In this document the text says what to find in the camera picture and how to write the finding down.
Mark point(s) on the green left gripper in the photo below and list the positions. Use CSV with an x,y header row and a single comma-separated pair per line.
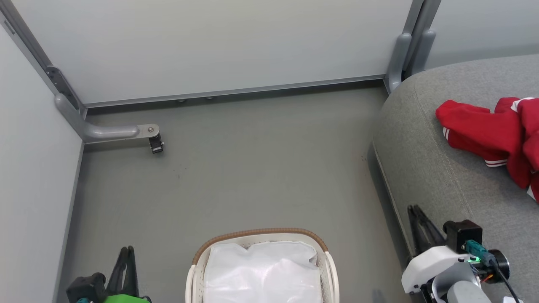
x,y
126,299

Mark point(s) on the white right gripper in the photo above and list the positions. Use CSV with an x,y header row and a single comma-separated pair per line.
x,y
429,269

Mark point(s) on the red garment with white stripes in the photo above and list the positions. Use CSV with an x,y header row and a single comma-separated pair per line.
x,y
484,130

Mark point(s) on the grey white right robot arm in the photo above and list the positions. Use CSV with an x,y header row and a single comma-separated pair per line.
x,y
459,290

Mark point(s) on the grey fabric sofa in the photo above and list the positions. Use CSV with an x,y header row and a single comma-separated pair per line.
x,y
442,176

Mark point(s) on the white laundry basket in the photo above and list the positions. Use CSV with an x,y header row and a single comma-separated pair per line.
x,y
326,269

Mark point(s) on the white partition side panel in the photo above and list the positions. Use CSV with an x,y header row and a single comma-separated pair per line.
x,y
33,189

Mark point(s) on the black caster wheel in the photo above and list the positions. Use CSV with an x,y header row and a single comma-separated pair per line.
x,y
156,145

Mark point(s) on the white basket liner bag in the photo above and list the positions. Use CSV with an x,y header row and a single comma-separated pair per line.
x,y
261,273

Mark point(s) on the dark metal hinge plate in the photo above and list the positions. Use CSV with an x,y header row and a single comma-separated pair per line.
x,y
63,87

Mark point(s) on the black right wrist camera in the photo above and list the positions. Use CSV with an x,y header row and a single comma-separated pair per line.
x,y
462,235

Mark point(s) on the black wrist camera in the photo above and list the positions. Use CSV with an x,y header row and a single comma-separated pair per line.
x,y
86,288
462,235

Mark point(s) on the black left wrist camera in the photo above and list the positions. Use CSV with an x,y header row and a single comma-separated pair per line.
x,y
86,288

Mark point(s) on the grey partition bottom rail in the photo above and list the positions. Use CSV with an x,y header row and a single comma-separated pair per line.
x,y
236,91

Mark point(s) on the grey partition corner post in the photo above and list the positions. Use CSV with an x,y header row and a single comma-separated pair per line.
x,y
29,40

